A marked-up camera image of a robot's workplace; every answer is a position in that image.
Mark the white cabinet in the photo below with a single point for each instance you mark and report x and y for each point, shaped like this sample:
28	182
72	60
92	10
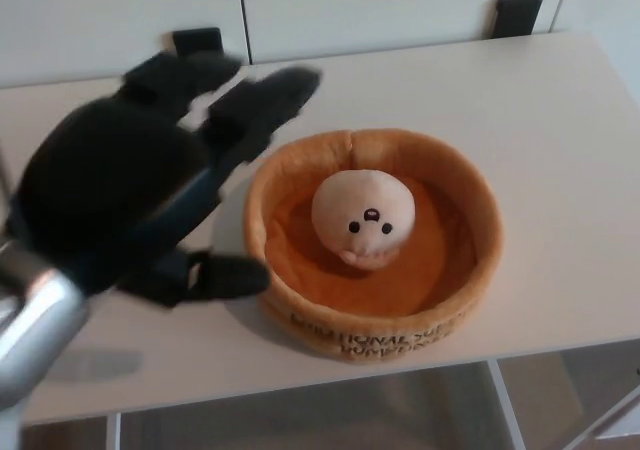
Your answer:
350	10

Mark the white metal table leg frame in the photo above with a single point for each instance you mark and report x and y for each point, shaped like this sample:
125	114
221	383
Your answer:
113	432
506	410

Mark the black rectangular bracket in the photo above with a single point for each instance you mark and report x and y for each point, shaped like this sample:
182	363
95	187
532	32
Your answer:
519	15
197	40

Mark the orange round plush plate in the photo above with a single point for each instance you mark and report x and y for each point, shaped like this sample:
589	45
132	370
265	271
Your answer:
440	280

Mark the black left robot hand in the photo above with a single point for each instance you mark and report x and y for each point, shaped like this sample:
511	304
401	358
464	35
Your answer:
110	180

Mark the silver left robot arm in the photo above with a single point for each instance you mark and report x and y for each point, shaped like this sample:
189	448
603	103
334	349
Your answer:
30	320

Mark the white slanted frame bar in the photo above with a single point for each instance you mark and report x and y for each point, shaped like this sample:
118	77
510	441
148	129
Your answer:
615	427

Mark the beige plush dumpling toy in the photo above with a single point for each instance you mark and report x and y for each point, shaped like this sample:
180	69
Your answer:
362	215

